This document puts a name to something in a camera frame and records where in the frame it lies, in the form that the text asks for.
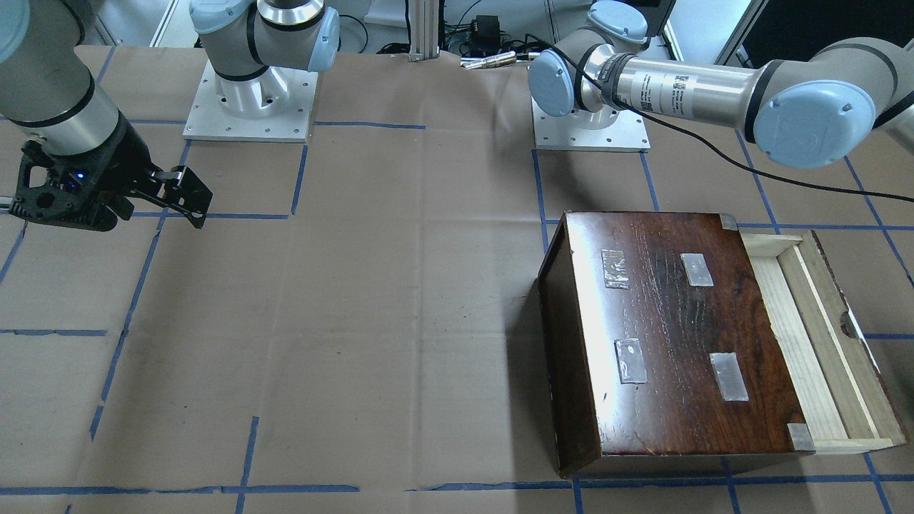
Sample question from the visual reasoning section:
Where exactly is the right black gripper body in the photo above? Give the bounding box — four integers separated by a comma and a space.
9, 115, 166, 232

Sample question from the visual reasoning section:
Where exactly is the light wooden drawer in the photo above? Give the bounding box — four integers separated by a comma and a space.
742, 231, 910, 455

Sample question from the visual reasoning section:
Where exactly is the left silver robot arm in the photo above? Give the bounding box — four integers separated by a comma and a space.
528, 1, 912, 168

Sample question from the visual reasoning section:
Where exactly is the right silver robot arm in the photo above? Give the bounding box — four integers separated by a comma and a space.
1, 1, 340, 231

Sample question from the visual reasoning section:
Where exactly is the dark wooden drawer cabinet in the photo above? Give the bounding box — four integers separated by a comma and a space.
536, 211, 814, 478

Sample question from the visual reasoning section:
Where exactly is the brown paper table cover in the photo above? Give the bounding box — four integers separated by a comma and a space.
1, 46, 912, 513

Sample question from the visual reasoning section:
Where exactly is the black power adapter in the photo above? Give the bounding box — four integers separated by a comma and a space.
468, 14, 502, 56

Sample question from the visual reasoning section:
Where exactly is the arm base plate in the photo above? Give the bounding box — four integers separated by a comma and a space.
183, 63, 320, 143
532, 101, 652, 153

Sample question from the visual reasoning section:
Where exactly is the aluminium frame post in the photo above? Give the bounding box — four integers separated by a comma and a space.
406, 0, 444, 63

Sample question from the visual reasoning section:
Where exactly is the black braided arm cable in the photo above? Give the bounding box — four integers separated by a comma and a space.
525, 32, 914, 204

